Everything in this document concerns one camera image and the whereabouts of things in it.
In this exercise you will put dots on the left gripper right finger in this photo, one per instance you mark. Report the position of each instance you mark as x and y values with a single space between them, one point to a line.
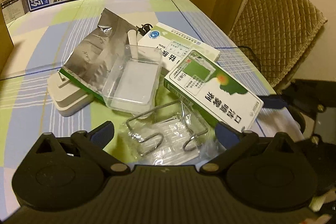
236 145

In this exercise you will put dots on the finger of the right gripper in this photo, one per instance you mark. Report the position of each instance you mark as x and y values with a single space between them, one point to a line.
273 101

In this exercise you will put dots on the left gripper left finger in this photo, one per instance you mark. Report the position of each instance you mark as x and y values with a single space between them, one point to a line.
91 145

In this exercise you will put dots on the clear bag with metal hook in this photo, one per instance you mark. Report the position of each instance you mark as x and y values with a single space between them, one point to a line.
170 134

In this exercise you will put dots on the green white spray box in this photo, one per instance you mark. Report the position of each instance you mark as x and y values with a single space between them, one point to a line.
212 92

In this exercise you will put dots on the clear plastic tray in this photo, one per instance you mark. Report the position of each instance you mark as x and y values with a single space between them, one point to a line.
133 79

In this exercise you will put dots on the silver foil pouch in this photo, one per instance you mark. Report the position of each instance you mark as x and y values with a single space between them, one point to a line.
91 61

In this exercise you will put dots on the white green capsule box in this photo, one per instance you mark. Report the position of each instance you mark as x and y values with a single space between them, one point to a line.
175 45

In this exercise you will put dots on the white charger block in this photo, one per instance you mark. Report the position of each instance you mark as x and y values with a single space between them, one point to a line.
66 96

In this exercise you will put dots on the quilted brown chair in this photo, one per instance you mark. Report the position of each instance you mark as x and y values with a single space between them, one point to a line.
280 35

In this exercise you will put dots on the checked tablecloth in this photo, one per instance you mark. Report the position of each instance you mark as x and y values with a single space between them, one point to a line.
44 39

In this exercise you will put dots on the brown cardboard box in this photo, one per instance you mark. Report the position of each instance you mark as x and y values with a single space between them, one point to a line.
6 44

